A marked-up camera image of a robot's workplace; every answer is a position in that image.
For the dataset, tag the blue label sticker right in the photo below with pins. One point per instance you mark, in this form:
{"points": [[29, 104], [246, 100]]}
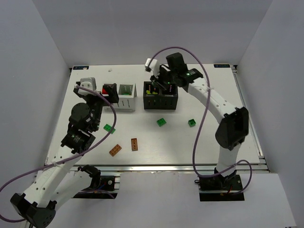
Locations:
{"points": [[221, 65]]}

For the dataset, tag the lime rounded lego brick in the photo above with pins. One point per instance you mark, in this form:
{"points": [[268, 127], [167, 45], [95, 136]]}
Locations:
{"points": [[148, 92]]}

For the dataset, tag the black two-compartment container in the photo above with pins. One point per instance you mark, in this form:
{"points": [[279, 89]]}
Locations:
{"points": [[164, 100]]}

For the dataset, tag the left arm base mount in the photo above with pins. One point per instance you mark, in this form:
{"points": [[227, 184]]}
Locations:
{"points": [[101, 186]]}

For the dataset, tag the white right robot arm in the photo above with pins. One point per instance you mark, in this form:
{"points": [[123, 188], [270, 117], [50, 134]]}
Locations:
{"points": [[233, 121]]}

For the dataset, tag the white two-compartment container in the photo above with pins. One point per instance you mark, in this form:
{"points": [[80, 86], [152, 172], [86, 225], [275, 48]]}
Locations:
{"points": [[126, 102]]}

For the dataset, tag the red arch lego brick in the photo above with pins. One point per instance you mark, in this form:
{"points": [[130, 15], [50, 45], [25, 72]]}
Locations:
{"points": [[104, 91]]}

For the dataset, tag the blue label sticker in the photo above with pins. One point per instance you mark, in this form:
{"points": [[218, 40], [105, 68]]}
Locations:
{"points": [[80, 67], [221, 65]]}

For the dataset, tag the green flat lego left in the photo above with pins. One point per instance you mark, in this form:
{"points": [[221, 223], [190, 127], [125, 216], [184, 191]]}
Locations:
{"points": [[109, 128]]}

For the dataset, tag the blue label sticker left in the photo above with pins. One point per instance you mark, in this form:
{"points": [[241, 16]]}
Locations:
{"points": [[80, 67]]}

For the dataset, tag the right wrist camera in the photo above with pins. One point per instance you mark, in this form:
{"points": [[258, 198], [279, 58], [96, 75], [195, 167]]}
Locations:
{"points": [[152, 65]]}

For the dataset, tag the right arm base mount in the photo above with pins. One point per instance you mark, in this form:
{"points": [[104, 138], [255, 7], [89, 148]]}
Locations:
{"points": [[220, 188]]}

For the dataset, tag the brown lego brick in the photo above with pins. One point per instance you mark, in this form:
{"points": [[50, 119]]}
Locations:
{"points": [[134, 144]]}

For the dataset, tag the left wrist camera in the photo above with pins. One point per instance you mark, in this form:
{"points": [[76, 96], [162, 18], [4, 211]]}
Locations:
{"points": [[87, 83]]}

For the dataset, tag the green lego pair with yellow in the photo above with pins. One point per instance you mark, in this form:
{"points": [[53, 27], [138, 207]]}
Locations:
{"points": [[191, 123]]}

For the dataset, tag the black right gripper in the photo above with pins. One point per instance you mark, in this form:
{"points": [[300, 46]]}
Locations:
{"points": [[159, 79]]}

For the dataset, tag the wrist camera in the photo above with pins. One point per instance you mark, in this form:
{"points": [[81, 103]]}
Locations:
{"points": [[87, 83], [152, 65]]}

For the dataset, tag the orange lego brick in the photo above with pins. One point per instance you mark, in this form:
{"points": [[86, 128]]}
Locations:
{"points": [[115, 150]]}

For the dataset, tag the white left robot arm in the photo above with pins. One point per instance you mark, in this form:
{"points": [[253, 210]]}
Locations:
{"points": [[39, 202]]}

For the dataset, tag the green square lego brick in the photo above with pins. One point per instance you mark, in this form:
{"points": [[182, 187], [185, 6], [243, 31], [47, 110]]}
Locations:
{"points": [[161, 122]]}

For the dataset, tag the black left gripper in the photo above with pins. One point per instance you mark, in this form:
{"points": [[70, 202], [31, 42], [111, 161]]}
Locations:
{"points": [[100, 95]]}

